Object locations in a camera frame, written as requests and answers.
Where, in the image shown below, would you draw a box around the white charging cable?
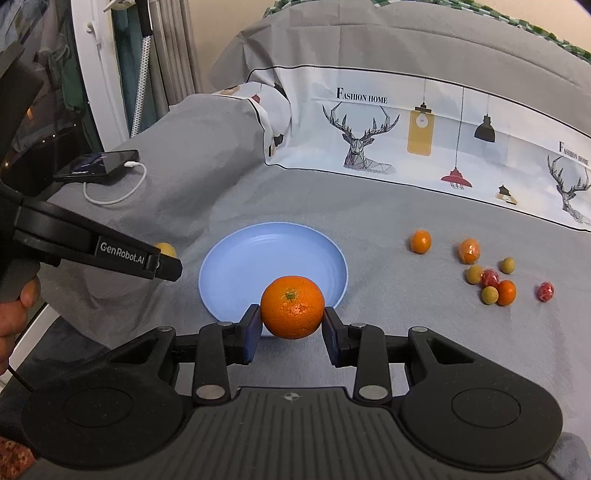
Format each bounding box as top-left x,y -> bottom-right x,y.
83,160 -> 148,206

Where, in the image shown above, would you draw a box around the black smartphone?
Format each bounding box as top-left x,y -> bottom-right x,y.
53,150 -> 139,183

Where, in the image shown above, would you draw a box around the white door frame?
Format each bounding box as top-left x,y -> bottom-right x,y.
71,0 -> 129,150

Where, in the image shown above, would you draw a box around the green fruit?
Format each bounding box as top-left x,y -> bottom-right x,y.
155,242 -> 177,258
499,257 -> 516,275
465,264 -> 484,285
481,285 -> 499,305

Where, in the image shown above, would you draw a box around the blue plastic plate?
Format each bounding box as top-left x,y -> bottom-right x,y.
197,222 -> 349,322

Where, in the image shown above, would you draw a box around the red fruit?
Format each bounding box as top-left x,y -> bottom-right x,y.
536,282 -> 555,303
481,268 -> 500,288

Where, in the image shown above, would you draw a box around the large orange mandarin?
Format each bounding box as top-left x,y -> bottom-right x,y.
260,276 -> 325,340

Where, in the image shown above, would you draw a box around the braided steamer hose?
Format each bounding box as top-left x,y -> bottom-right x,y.
130,34 -> 153,139

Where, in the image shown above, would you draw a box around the person left hand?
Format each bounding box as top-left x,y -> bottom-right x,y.
0,277 -> 41,374

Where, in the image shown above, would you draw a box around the small orange tangerine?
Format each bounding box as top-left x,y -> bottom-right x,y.
497,280 -> 517,306

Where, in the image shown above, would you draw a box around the grey printed sofa cover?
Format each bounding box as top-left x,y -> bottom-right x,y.
40,1 -> 590,479

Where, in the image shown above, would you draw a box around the orange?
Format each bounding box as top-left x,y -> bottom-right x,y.
457,238 -> 481,265
410,229 -> 432,255

